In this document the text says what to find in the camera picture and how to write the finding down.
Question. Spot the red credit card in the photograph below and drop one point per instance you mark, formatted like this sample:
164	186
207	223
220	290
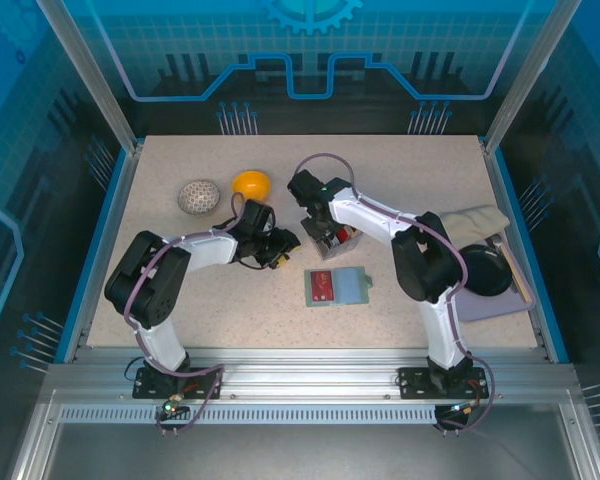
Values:
321	284

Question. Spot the blue card tray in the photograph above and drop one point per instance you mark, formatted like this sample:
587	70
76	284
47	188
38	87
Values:
352	287

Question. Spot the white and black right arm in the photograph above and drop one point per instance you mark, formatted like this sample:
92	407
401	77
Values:
430	260

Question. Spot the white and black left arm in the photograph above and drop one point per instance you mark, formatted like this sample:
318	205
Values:
145	285

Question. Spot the red card stack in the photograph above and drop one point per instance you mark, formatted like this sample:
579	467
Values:
346	233

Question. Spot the yellow bowl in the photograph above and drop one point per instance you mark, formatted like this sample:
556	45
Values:
251	186

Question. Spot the patterned ceramic bowl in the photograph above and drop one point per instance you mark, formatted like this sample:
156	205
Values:
198	196

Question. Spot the beige cloth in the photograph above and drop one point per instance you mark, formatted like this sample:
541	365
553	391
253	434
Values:
475	222

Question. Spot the black plate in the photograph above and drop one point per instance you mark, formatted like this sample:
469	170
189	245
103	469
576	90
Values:
485	272

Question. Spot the small electronics board with LED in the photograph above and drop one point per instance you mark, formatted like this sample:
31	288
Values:
462	410
172	407

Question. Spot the purple mat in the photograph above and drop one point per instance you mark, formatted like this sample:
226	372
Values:
490	307

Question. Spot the wooden board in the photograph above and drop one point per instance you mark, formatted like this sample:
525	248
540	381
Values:
522	285

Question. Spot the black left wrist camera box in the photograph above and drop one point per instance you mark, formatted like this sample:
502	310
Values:
257	215

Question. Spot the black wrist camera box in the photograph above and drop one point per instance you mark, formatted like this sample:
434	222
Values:
304	186
257	215

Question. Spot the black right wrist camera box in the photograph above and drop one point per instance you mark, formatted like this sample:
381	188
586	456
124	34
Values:
304	186

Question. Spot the aluminium mounting rail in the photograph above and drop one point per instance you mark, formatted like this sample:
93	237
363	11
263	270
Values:
305	375

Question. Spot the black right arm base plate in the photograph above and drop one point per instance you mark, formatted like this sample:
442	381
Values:
412	382

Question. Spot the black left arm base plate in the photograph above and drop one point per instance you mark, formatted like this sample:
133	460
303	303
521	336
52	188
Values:
147	387

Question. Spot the aluminium side rail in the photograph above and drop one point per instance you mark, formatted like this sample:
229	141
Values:
81	345
544	352

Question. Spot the aluminium frame post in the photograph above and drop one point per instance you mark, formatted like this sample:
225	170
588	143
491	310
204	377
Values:
100	85
523	75

